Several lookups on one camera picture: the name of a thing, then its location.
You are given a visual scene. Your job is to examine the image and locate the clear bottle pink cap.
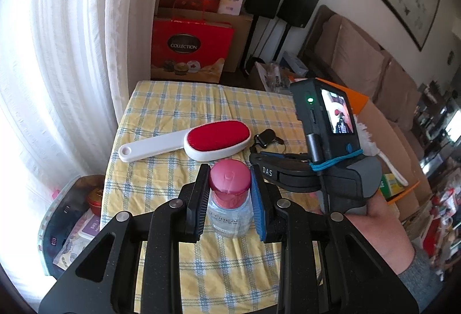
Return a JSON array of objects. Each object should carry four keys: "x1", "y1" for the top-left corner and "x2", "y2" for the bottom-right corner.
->
[{"x1": 207, "y1": 159, "x2": 253, "y2": 238}]

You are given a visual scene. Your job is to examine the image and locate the red white lint brush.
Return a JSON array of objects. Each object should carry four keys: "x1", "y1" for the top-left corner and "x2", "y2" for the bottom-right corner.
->
[{"x1": 118, "y1": 120, "x2": 252, "y2": 163}]

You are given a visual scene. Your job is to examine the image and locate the black strap gadget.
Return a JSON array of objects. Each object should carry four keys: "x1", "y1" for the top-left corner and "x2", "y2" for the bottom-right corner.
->
[{"x1": 249, "y1": 129, "x2": 287, "y2": 155}]

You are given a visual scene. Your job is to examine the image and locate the grey sleeve forearm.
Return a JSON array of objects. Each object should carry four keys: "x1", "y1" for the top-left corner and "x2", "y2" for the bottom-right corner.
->
[{"x1": 398, "y1": 248, "x2": 443, "y2": 313}]

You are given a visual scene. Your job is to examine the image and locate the person's right hand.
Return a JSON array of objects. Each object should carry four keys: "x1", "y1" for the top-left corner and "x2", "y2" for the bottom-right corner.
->
[{"x1": 346, "y1": 190, "x2": 416, "y2": 275}]

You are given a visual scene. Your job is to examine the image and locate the green Darlie toothpaste box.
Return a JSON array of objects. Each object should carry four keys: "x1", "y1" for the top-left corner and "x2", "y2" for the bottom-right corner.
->
[{"x1": 379, "y1": 173, "x2": 405, "y2": 200}]

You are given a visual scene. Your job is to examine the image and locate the orange cardboard box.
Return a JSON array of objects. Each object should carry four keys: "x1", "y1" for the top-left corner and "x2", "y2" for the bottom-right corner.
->
[{"x1": 287, "y1": 75, "x2": 420, "y2": 206}]

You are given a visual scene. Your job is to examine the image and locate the yellow plaid tablecloth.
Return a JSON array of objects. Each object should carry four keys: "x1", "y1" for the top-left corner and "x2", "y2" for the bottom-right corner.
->
[{"x1": 100, "y1": 79, "x2": 325, "y2": 314}]

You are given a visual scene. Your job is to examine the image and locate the clear plastic bag clutter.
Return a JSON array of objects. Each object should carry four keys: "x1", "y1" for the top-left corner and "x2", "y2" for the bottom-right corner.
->
[{"x1": 254, "y1": 62, "x2": 292, "y2": 95}]

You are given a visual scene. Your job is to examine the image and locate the storage bin with items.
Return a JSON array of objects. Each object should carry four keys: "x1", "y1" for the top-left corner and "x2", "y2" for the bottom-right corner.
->
[{"x1": 38, "y1": 174, "x2": 105, "y2": 279}]

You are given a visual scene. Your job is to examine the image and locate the brown sofa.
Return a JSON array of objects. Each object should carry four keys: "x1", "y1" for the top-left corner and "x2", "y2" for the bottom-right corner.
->
[{"x1": 298, "y1": 5, "x2": 431, "y2": 199}]

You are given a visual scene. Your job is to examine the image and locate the brown cardboard box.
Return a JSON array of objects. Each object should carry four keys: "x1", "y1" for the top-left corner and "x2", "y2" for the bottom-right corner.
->
[{"x1": 156, "y1": 8, "x2": 252, "y2": 73}]

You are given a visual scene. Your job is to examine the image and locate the red Collection gift bag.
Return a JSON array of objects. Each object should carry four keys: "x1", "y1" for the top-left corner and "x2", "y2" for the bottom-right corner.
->
[{"x1": 151, "y1": 17, "x2": 235, "y2": 84}]

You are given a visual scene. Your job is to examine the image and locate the right black speaker on stand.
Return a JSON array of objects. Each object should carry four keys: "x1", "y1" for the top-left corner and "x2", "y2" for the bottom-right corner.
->
[{"x1": 273, "y1": 0, "x2": 319, "y2": 61}]

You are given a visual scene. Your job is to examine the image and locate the white curtain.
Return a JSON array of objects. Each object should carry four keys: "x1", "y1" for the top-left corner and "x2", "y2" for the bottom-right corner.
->
[{"x1": 1, "y1": 0, "x2": 158, "y2": 301}]

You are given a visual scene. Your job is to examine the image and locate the camera box with screen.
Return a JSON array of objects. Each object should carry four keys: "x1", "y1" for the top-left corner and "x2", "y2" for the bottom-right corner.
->
[{"x1": 289, "y1": 78, "x2": 362, "y2": 171}]

